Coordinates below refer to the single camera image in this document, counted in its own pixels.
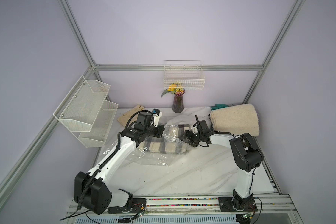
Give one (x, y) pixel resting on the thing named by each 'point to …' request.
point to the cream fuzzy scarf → (238, 119)
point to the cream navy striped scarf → (170, 142)
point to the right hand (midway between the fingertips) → (183, 141)
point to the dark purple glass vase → (178, 104)
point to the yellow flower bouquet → (174, 88)
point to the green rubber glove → (220, 106)
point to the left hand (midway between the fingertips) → (162, 130)
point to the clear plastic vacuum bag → (156, 159)
